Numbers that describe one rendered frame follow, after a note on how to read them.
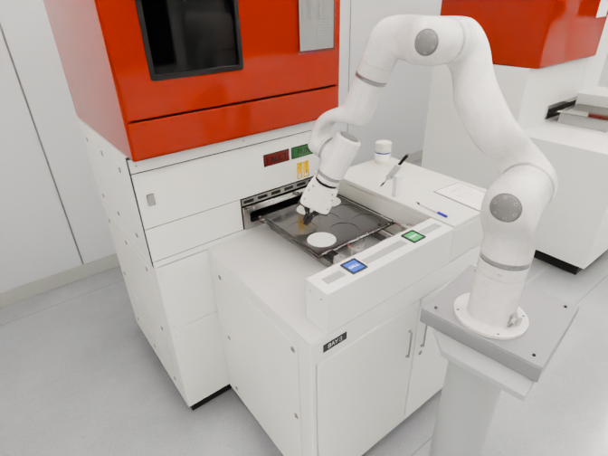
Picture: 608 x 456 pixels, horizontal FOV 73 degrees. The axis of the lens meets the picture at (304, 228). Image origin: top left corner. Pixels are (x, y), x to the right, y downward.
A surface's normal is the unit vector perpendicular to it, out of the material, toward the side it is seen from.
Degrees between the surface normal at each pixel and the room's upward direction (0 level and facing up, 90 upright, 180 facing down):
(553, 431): 0
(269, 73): 90
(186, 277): 90
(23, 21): 90
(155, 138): 90
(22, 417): 0
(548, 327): 3
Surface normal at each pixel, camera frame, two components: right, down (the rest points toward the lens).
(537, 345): 0.00, -0.89
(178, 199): 0.61, 0.37
